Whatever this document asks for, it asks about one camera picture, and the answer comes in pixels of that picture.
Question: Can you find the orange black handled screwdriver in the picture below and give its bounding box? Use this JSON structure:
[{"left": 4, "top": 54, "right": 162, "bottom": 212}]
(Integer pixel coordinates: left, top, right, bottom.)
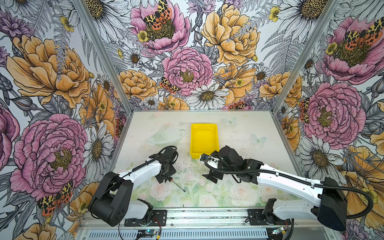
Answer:
[{"left": 168, "top": 177, "right": 186, "bottom": 193}]

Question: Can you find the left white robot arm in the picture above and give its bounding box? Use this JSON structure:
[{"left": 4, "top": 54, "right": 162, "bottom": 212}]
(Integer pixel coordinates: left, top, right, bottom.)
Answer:
[{"left": 88, "top": 146, "right": 179, "bottom": 227}]

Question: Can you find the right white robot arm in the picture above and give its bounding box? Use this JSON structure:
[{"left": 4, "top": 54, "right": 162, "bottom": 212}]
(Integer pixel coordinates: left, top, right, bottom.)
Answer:
[{"left": 200, "top": 146, "right": 348, "bottom": 232}]

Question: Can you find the yellow plastic bin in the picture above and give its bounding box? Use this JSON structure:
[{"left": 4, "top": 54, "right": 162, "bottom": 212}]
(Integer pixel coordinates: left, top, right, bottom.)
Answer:
[{"left": 190, "top": 124, "right": 219, "bottom": 159}]

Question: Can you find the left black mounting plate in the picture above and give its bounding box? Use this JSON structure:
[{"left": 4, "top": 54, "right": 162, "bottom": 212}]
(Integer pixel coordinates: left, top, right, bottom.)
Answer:
[{"left": 124, "top": 210, "right": 168, "bottom": 227}]

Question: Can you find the black mounting plate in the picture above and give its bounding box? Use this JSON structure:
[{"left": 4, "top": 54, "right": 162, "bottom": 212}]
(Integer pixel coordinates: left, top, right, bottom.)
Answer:
[
  {"left": 124, "top": 210, "right": 168, "bottom": 227},
  {"left": 245, "top": 209, "right": 291, "bottom": 226}
]

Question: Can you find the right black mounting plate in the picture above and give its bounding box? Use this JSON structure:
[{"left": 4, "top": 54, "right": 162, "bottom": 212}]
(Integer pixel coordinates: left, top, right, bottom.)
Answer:
[{"left": 245, "top": 209, "right": 291, "bottom": 226}]

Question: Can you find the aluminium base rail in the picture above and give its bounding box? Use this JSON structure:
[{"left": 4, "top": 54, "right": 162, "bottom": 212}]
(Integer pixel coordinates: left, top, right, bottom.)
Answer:
[{"left": 75, "top": 208, "right": 342, "bottom": 240}]

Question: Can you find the black corrugated cable right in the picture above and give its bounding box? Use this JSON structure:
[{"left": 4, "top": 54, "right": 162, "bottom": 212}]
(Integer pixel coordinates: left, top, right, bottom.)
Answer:
[{"left": 202, "top": 160, "right": 375, "bottom": 220}]

